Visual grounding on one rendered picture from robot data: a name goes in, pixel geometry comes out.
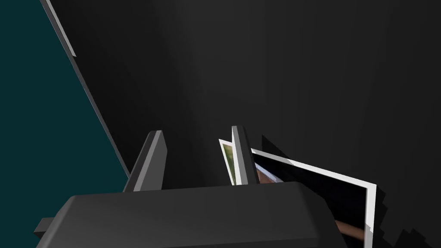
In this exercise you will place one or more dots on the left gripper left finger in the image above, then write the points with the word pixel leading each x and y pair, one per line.
pixel 149 165

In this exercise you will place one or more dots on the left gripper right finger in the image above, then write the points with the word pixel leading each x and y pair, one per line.
pixel 243 158

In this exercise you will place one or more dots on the white-framed picture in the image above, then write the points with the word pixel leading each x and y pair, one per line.
pixel 330 193

